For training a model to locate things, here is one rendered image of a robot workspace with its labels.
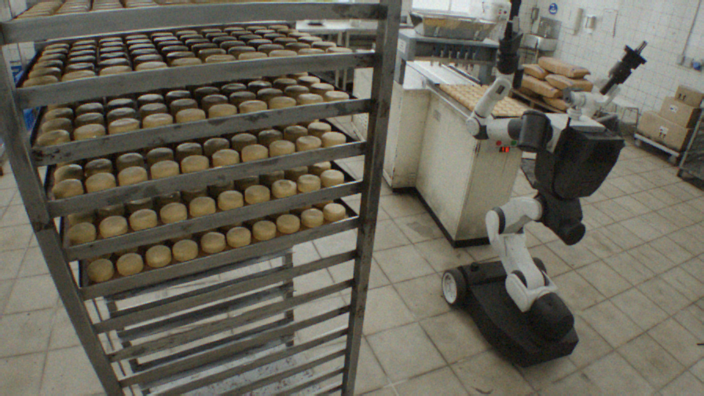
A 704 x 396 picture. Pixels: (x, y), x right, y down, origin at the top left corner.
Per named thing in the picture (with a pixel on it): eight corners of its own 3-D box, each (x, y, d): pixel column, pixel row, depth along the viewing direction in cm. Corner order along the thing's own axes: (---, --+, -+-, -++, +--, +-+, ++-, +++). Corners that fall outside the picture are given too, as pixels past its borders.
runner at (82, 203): (369, 147, 89) (370, 133, 88) (376, 152, 87) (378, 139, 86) (36, 213, 59) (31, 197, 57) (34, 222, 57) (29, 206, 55)
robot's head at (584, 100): (589, 115, 157) (595, 95, 153) (571, 115, 155) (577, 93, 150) (579, 110, 163) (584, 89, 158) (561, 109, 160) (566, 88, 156)
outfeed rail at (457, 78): (405, 51, 389) (406, 44, 386) (408, 51, 390) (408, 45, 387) (528, 130, 223) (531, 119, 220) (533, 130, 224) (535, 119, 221)
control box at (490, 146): (482, 150, 228) (487, 126, 221) (517, 149, 234) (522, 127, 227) (485, 152, 225) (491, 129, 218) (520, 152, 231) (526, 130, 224)
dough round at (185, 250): (179, 265, 78) (177, 257, 77) (170, 251, 81) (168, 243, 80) (202, 256, 81) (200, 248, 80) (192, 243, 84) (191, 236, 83)
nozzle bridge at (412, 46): (387, 75, 299) (393, 29, 282) (474, 78, 316) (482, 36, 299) (403, 88, 272) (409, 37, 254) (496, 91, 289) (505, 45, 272)
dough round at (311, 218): (304, 214, 97) (304, 207, 96) (325, 217, 96) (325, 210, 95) (298, 226, 93) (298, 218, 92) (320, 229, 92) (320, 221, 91)
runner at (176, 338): (355, 276, 107) (357, 268, 106) (361, 283, 105) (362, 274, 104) (95, 357, 77) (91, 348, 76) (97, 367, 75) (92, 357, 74)
